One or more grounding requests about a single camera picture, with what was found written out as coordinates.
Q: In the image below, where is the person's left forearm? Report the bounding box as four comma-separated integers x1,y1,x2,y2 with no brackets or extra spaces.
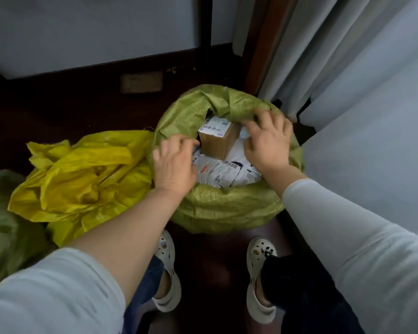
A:
0,188,198,334

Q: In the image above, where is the white barcode mailer parcel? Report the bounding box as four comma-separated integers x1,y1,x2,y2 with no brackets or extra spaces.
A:
191,149,262,189

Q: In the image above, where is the person's white clog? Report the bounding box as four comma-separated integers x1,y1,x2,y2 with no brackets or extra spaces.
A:
246,236,278,325
151,230,182,313

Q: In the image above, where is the person's left white clog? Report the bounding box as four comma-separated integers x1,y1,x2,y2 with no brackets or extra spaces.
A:
151,230,182,313

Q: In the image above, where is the person's left hand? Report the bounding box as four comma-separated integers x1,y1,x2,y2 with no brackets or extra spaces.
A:
153,134,200,199

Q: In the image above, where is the labelled brown cardboard box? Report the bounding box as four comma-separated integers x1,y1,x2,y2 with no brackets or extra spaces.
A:
197,116,243,161

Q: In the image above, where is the person's right white clog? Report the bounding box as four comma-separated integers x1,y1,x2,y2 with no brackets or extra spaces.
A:
246,236,278,325

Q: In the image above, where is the brown wooden post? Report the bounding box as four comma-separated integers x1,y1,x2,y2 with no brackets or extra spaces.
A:
243,0,300,96

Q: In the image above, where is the white curtain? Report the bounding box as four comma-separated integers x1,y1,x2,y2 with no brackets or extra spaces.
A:
257,0,418,242

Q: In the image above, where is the person's right leg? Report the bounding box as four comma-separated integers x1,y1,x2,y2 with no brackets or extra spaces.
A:
261,253,367,334

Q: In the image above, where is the person's leg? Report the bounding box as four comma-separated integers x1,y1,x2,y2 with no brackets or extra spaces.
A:
123,254,165,334
261,253,367,334

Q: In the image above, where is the brass floor socket plate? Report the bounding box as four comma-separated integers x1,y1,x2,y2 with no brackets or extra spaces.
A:
121,71,163,94

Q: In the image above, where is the person's right hand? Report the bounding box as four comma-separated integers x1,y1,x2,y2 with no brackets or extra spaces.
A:
242,108,294,178

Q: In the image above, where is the dark green woven sack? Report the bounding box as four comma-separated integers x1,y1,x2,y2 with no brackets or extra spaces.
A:
0,170,58,297

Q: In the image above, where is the yellow woven sack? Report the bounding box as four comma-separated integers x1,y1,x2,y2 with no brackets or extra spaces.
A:
8,130,154,248

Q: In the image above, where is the plain white mailer parcel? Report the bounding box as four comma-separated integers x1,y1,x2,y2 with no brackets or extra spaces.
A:
230,126,255,160

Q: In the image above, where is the person's left leg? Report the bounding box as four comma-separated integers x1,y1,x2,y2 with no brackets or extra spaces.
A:
123,254,165,334

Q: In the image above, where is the person's right forearm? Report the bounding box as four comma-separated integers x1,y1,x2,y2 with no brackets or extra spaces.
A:
261,167,418,334

